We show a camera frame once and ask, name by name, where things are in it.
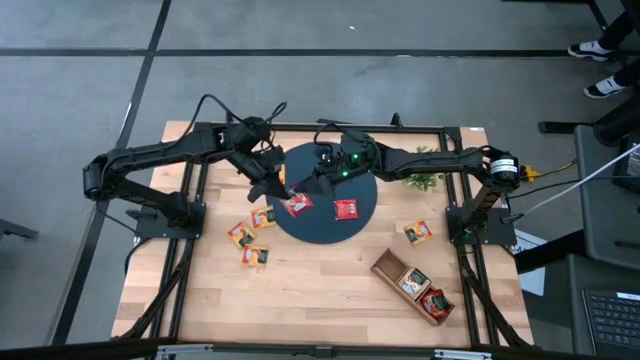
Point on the black chair base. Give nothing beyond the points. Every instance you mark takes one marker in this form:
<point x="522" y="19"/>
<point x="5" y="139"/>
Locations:
<point x="565" y="127"/>

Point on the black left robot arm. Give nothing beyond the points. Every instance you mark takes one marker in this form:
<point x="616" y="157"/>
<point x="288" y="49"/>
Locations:
<point x="165" y="147"/>

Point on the dark grey laptop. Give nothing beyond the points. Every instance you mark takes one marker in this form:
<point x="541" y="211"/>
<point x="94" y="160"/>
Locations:
<point x="612" y="320"/>

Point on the dark furniture leg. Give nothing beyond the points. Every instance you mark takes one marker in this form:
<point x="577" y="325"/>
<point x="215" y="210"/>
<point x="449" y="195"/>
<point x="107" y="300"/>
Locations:
<point x="15" y="229"/>

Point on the grey desk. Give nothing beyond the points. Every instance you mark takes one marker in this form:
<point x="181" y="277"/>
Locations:
<point x="600" y="225"/>

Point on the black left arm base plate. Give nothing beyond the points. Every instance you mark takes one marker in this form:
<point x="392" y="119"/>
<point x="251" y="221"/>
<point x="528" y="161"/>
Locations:
<point x="150" y="231"/>

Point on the beige vanilla tea packet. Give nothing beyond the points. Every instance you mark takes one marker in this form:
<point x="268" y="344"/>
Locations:
<point x="414" y="283"/>

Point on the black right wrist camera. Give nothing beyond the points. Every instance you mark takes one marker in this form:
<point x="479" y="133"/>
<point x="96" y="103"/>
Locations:
<point x="334" y="162"/>

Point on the black desk leg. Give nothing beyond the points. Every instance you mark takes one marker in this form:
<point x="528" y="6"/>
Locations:
<point x="550" y="252"/>

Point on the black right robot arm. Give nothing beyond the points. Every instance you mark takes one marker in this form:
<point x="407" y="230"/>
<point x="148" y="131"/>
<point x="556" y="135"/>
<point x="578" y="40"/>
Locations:
<point x="430" y="160"/>

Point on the person's shoe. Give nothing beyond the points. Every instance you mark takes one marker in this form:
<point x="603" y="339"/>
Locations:
<point x="590" y="51"/>
<point x="605" y="88"/>

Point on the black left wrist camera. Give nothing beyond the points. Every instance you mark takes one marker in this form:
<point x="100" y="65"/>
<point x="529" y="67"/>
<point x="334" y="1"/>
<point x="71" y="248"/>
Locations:
<point x="252" y="132"/>

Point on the wooden three-compartment tea box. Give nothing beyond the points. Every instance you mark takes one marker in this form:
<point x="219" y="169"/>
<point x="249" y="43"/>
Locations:
<point x="387" y="267"/>

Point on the round dark blue woven placemat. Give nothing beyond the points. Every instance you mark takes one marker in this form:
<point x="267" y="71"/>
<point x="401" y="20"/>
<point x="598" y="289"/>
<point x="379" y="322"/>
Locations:
<point x="320" y="225"/>

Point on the white paper sheet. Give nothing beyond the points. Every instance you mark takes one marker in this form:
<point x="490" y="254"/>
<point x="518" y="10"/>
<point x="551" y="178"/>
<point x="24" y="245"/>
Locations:
<point x="532" y="280"/>

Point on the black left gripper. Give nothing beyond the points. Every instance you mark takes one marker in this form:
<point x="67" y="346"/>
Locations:
<point x="265" y="165"/>

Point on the person's leg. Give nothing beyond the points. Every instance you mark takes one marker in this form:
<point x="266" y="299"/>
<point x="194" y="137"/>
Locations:
<point x="631" y="75"/>
<point x="620" y="27"/>

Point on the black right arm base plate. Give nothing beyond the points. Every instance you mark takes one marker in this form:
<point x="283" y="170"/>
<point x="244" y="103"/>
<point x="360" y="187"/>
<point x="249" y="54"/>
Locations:
<point x="500" y="235"/>

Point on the silver bracket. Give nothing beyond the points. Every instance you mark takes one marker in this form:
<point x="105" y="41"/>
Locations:
<point x="462" y="355"/>
<point x="182" y="350"/>

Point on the green plant in white pot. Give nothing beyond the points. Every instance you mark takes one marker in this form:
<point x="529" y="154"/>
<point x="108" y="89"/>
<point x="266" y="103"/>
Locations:
<point x="425" y="182"/>

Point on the black crossbar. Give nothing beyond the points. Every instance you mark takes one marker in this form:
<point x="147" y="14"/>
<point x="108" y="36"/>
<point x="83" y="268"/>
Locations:
<point x="75" y="350"/>

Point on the red strawberry tea packet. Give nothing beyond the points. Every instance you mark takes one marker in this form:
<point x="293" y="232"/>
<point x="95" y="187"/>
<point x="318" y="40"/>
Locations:
<point x="299" y="205"/>
<point x="346" y="209"/>
<point x="436" y="305"/>

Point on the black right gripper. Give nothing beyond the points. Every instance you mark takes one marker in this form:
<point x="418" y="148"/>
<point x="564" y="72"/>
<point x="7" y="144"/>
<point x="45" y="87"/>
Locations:
<point x="362" y="160"/>

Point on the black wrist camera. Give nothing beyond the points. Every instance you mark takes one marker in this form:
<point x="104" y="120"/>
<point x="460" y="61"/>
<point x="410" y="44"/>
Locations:
<point x="252" y="132"/>
<point x="334" y="162"/>

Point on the black electronic device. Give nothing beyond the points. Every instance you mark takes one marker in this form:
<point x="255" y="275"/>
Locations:
<point x="631" y="170"/>

